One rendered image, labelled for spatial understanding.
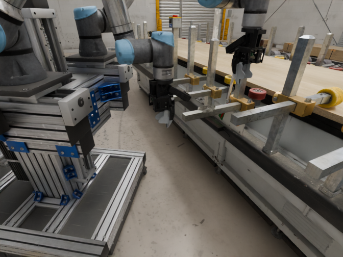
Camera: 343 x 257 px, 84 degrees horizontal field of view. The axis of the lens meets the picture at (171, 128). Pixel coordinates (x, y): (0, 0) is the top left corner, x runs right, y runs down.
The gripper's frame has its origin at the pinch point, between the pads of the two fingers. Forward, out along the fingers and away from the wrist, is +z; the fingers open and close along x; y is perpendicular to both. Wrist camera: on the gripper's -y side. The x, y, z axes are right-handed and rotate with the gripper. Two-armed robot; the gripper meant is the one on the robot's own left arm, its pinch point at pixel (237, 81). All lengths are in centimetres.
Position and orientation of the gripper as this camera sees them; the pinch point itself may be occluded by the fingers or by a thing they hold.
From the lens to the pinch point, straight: 86.7
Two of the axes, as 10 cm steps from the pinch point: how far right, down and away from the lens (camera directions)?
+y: 3.9, 4.7, -7.9
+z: 0.0, 8.6, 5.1
